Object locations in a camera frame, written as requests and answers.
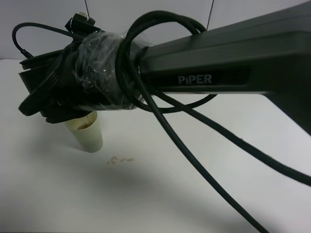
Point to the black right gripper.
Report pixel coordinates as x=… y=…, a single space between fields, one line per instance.
x=54 y=90

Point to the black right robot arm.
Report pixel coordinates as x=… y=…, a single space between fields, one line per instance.
x=268 y=55

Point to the light green plastic cup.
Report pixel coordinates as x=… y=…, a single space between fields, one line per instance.
x=87 y=131

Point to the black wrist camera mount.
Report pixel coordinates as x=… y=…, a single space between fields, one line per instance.
x=81 y=25

